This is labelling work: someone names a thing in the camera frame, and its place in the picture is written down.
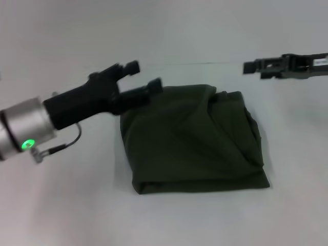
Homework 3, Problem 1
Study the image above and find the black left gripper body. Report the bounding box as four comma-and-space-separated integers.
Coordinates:
43, 69, 122, 130

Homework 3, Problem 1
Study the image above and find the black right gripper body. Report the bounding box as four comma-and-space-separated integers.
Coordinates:
281, 52, 328, 81

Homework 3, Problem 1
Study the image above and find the dark green shirt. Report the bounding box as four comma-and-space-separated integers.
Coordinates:
119, 84, 271, 196

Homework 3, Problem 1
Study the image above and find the left arm silver cable connector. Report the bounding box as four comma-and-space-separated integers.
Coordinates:
30, 122, 83, 165

